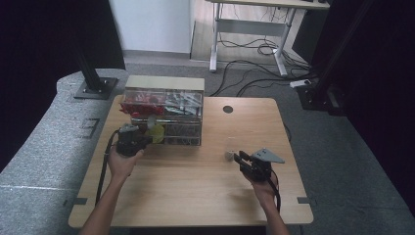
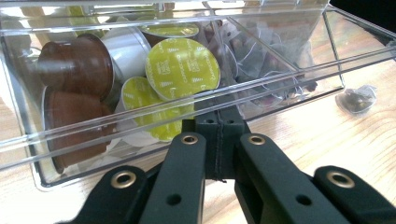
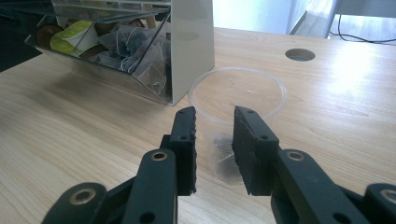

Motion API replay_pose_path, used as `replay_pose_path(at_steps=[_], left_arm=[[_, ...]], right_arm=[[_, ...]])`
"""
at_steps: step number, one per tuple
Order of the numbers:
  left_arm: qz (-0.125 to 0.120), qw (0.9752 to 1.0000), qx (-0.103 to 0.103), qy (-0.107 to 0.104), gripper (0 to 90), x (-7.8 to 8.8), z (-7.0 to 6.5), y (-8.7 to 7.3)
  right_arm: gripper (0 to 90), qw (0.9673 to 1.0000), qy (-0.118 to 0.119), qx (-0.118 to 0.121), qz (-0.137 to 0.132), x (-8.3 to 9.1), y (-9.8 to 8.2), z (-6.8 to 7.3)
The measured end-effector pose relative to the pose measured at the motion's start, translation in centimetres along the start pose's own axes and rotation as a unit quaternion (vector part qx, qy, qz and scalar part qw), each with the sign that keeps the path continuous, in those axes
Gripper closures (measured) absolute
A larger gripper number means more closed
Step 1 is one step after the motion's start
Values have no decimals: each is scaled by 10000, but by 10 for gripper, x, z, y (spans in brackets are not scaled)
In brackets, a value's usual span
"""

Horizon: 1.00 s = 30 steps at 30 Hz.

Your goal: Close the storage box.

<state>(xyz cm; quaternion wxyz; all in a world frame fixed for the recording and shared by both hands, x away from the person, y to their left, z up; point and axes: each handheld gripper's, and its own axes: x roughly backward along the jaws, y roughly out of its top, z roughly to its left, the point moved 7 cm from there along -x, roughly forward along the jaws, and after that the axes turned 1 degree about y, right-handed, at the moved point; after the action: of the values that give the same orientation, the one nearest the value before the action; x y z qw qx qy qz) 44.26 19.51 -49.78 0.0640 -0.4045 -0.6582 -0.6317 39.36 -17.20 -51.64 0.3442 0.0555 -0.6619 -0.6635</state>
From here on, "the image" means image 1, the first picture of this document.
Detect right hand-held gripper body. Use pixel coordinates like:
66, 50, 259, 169
239, 148, 286, 183

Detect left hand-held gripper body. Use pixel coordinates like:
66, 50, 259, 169
115, 123, 153, 158

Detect yellow packet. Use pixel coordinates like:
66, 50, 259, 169
145, 115, 166, 145

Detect clear acrylic drawer box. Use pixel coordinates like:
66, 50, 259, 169
118, 74, 206, 147

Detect person's left hand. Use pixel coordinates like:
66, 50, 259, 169
107, 144, 145, 184

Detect person's right hand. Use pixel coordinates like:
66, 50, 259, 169
242, 168, 279, 206

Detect pile of red packets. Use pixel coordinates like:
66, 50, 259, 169
119, 92, 166, 119

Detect pile of silver packets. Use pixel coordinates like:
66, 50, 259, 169
163, 91, 204, 116

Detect black metal stand with base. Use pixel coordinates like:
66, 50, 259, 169
72, 45, 119, 101

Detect white power strip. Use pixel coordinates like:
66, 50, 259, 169
289, 78, 312, 89

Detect black curtain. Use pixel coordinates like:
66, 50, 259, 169
0, 0, 127, 173
292, 0, 415, 210

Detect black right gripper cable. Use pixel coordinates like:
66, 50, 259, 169
267, 168, 282, 213

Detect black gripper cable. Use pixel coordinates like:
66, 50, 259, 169
267, 168, 282, 213
94, 129, 121, 207

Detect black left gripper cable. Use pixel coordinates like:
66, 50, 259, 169
94, 129, 121, 207

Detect black floor cables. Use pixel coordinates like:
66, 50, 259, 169
208, 6, 319, 98

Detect white metal frame desk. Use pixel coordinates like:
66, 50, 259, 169
205, 0, 331, 78

